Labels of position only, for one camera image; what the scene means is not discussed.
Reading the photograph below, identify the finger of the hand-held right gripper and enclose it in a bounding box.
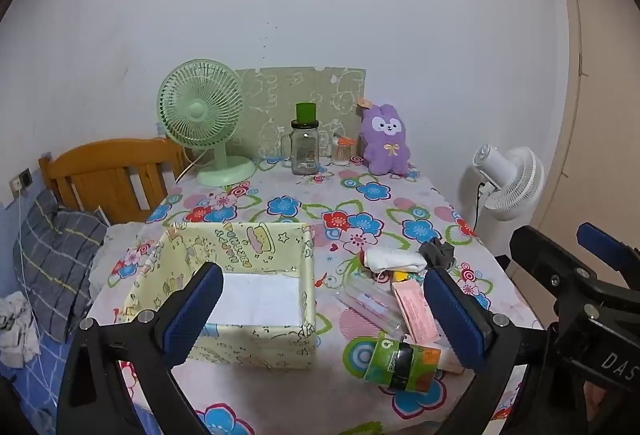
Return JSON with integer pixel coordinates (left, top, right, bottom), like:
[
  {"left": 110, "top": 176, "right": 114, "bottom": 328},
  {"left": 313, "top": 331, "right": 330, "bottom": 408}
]
[
  {"left": 576, "top": 222, "right": 640, "bottom": 276},
  {"left": 509, "top": 225, "right": 600, "bottom": 312}
]

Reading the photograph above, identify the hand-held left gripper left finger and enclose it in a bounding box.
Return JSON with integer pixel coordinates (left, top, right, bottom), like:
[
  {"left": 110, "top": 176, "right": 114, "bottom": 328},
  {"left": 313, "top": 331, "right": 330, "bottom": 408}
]
[{"left": 57, "top": 261, "right": 225, "bottom": 435}]

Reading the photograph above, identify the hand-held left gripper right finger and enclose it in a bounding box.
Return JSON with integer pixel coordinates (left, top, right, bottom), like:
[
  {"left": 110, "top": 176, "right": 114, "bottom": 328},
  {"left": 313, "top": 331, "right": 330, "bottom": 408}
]
[{"left": 422, "top": 266, "right": 551, "bottom": 435}]

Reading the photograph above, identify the pink box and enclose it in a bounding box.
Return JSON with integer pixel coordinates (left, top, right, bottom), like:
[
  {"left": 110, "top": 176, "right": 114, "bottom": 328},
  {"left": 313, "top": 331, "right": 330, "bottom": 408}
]
[{"left": 391, "top": 281, "right": 441, "bottom": 345}]

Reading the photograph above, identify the grey drawstring pouch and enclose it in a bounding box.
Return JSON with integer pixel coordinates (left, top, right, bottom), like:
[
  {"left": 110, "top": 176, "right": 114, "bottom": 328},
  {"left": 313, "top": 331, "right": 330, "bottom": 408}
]
[{"left": 419, "top": 237, "right": 455, "bottom": 272}]

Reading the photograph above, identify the yellow cartoon tissue packet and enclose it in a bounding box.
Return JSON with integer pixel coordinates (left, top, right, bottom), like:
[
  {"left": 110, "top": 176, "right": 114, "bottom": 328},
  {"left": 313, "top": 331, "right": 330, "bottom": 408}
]
[{"left": 372, "top": 269, "right": 426, "bottom": 286}]

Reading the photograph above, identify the green and black packet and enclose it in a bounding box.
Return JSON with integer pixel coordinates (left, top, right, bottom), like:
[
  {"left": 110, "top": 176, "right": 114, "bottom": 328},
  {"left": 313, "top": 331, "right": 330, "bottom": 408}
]
[{"left": 362, "top": 335, "right": 443, "bottom": 393}]

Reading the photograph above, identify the white cloth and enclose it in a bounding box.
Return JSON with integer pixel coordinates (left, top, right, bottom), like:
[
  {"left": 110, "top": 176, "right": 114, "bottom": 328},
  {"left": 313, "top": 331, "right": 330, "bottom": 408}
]
[
  {"left": 0, "top": 291, "right": 41, "bottom": 368},
  {"left": 363, "top": 247, "right": 428, "bottom": 273}
]

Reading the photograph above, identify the yellow fabric storage box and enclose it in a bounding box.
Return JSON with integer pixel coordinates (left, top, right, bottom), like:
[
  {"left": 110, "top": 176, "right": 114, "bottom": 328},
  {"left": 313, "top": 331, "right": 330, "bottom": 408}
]
[{"left": 116, "top": 221, "right": 317, "bottom": 371}]

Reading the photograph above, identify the clear plastic pack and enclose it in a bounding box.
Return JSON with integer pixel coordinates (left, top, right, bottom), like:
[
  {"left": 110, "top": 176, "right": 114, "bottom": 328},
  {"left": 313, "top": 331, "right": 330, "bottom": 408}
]
[{"left": 332, "top": 276, "right": 406, "bottom": 333}]

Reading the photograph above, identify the white standing fan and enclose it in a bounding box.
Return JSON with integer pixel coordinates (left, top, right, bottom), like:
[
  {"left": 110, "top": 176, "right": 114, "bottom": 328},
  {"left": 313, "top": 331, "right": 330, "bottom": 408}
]
[{"left": 472, "top": 144, "right": 546, "bottom": 256}]

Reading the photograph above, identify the beige door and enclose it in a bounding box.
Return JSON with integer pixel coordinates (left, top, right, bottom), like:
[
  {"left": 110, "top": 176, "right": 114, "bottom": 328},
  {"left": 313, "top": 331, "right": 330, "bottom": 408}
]
[{"left": 530, "top": 0, "right": 640, "bottom": 256}]

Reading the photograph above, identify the floral tablecloth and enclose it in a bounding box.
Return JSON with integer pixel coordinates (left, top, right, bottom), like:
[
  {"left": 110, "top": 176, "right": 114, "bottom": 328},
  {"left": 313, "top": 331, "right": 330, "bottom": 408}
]
[{"left": 87, "top": 155, "right": 546, "bottom": 435}]

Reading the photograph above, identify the grey plaid pillow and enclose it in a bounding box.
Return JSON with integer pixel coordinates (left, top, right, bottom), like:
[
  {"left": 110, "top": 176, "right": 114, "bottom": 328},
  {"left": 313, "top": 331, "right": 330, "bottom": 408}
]
[{"left": 12, "top": 189, "right": 110, "bottom": 343}]

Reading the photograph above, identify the white crumpled cloth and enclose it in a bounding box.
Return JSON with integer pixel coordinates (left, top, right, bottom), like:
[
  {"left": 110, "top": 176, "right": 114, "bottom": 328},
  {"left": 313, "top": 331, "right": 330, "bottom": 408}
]
[{"left": 0, "top": 291, "right": 41, "bottom": 368}]

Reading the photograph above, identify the wooden headboard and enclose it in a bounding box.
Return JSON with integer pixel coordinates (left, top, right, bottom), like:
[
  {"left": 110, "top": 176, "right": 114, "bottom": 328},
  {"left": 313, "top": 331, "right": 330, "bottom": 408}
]
[{"left": 39, "top": 138, "right": 193, "bottom": 226}]

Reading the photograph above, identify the blue bed sheet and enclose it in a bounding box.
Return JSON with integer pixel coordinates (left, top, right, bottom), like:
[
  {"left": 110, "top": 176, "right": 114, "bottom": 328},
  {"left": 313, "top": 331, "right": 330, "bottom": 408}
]
[{"left": 0, "top": 330, "right": 71, "bottom": 435}]

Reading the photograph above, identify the purple plush bunny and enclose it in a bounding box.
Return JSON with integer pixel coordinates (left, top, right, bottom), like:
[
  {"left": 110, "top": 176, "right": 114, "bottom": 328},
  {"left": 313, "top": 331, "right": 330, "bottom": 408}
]
[{"left": 356, "top": 97, "right": 413, "bottom": 176}]

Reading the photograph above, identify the glass jar with green lid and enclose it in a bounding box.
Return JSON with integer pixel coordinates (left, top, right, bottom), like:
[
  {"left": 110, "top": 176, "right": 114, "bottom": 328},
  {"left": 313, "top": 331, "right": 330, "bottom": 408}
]
[{"left": 279, "top": 102, "right": 332, "bottom": 176}]

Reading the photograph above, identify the small toothpick jar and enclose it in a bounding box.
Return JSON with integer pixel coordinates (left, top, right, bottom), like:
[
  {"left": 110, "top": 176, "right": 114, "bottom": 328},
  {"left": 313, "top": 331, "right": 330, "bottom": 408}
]
[{"left": 331, "top": 135, "right": 357, "bottom": 166}]

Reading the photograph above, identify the green desk fan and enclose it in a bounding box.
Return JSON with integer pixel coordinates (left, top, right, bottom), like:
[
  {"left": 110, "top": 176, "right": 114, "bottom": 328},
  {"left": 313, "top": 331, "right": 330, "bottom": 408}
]
[{"left": 157, "top": 59, "right": 257, "bottom": 187}]

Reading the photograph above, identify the green patterned board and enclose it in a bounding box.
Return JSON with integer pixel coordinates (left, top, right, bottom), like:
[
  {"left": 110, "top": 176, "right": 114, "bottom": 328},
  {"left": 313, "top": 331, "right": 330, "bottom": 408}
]
[{"left": 235, "top": 66, "right": 368, "bottom": 162}]

